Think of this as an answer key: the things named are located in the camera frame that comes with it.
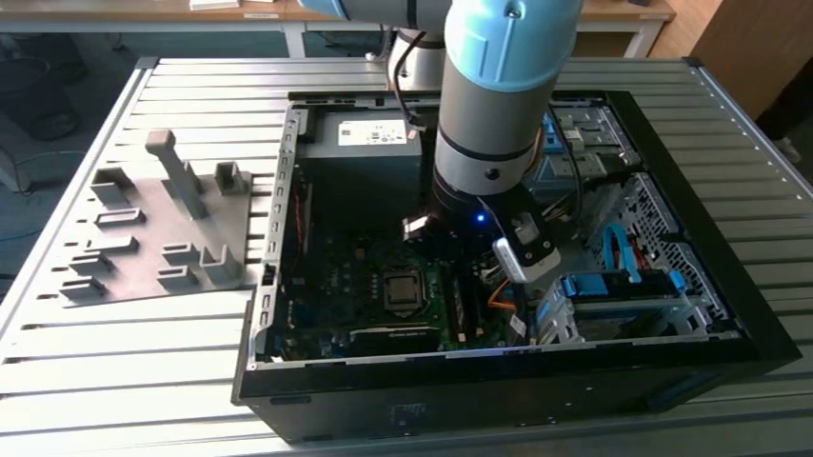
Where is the silver CPU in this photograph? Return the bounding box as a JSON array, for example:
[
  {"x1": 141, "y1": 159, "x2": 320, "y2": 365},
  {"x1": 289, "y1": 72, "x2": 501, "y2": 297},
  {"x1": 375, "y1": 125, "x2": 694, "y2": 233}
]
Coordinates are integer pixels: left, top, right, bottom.
[{"x1": 384, "y1": 275, "x2": 421, "y2": 305}]

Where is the green motherboard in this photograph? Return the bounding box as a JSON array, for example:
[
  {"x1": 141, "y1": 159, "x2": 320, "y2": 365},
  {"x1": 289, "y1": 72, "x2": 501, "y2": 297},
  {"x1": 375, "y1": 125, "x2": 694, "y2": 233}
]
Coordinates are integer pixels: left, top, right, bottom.
[{"x1": 274, "y1": 232, "x2": 509, "y2": 361}]

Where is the black graphics card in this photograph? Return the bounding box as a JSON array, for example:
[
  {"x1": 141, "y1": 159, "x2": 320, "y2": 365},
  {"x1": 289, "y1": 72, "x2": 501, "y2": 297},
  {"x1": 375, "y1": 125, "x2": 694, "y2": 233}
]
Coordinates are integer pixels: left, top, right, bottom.
[{"x1": 345, "y1": 323, "x2": 443, "y2": 357}]

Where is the hard disk in blue carrier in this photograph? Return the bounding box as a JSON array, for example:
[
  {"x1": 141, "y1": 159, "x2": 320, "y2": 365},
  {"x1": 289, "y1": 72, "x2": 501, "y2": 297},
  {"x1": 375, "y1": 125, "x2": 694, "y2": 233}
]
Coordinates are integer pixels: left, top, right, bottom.
[{"x1": 557, "y1": 268, "x2": 686, "y2": 301}]

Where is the blue plastic drive carrier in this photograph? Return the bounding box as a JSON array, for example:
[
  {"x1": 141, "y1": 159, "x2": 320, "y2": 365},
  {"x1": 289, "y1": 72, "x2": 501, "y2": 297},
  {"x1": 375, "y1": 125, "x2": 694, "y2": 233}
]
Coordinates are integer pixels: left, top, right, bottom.
[{"x1": 540, "y1": 113, "x2": 563, "y2": 153}]

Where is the silver power supply unit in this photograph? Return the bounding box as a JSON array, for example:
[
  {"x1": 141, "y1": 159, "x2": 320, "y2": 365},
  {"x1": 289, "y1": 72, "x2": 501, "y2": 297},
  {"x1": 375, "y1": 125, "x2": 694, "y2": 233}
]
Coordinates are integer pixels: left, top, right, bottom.
[{"x1": 297, "y1": 111, "x2": 425, "y2": 161}]

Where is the metal drive cage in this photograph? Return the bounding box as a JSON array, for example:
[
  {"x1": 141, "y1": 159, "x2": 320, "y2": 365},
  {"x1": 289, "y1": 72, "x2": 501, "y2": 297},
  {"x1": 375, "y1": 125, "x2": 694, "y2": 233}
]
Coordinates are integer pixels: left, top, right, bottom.
[{"x1": 525, "y1": 104, "x2": 640, "y2": 201}]

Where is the metal disk bay cage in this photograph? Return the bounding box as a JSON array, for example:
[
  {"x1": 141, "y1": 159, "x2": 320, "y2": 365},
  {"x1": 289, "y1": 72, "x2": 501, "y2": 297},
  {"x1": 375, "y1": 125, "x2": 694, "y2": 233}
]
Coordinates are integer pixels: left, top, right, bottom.
[{"x1": 531, "y1": 270, "x2": 722, "y2": 347}]

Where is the black open PC case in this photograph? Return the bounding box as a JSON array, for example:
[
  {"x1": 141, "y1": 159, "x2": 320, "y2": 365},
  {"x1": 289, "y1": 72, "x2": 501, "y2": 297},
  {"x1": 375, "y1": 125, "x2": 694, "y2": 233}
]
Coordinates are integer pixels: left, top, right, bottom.
[{"x1": 228, "y1": 89, "x2": 802, "y2": 447}]

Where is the grey parts rack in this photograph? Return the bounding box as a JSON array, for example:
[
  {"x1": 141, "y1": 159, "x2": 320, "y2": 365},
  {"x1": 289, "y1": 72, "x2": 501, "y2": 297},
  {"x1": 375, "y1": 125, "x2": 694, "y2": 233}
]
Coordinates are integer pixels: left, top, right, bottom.
[{"x1": 35, "y1": 128, "x2": 256, "y2": 309}]

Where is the person in dark clothes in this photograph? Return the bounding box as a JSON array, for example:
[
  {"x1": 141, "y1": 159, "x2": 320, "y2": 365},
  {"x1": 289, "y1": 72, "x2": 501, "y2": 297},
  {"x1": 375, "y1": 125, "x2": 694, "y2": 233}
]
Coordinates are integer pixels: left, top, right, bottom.
[{"x1": 754, "y1": 56, "x2": 813, "y2": 163}]

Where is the wooden cabinet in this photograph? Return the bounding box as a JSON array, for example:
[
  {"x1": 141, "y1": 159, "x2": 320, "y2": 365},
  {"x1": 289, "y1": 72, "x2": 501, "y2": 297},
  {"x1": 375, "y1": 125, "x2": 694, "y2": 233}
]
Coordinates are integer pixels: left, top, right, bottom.
[{"x1": 650, "y1": 0, "x2": 813, "y2": 120}]

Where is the wooden desk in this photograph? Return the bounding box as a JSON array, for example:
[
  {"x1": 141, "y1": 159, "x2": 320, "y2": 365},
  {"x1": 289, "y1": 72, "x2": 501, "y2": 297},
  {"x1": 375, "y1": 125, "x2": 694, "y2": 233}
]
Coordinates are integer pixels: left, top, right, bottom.
[{"x1": 0, "y1": 0, "x2": 678, "y2": 58}]

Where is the orange wire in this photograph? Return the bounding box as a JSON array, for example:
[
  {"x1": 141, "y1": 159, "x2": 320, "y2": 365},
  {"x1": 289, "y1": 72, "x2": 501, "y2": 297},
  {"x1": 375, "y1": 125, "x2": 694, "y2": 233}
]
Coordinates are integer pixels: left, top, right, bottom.
[{"x1": 485, "y1": 279, "x2": 513, "y2": 311}]

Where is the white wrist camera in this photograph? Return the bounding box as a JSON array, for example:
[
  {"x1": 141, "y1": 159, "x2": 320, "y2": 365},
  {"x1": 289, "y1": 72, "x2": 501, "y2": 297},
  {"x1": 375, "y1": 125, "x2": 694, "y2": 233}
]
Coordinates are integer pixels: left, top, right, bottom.
[{"x1": 491, "y1": 235, "x2": 563, "y2": 285}]

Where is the black cable bundle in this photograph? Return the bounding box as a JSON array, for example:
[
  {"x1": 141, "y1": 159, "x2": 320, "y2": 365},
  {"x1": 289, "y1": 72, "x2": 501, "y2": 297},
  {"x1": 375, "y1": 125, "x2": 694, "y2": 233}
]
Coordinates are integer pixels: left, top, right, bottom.
[{"x1": 536, "y1": 197, "x2": 576, "y2": 225}]

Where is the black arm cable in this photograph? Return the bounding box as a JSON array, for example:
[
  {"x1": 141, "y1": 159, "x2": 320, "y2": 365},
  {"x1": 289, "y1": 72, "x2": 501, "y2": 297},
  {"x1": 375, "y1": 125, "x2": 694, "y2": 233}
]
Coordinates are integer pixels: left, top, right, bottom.
[{"x1": 557, "y1": 132, "x2": 587, "y2": 226}]

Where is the blue flat data cable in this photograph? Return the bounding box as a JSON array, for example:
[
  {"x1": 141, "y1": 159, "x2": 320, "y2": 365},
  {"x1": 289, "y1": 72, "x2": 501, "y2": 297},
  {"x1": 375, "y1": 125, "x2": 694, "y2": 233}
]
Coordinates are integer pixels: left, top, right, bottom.
[{"x1": 600, "y1": 222, "x2": 643, "y2": 285}]

